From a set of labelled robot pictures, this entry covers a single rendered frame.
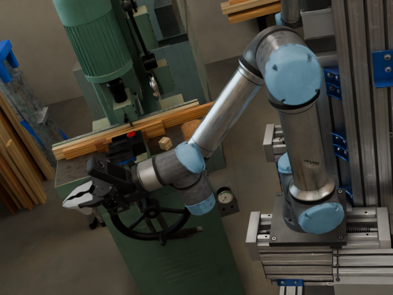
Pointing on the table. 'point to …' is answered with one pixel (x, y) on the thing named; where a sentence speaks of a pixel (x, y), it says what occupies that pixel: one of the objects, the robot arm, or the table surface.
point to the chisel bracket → (119, 108)
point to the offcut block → (165, 143)
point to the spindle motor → (95, 38)
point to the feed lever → (148, 59)
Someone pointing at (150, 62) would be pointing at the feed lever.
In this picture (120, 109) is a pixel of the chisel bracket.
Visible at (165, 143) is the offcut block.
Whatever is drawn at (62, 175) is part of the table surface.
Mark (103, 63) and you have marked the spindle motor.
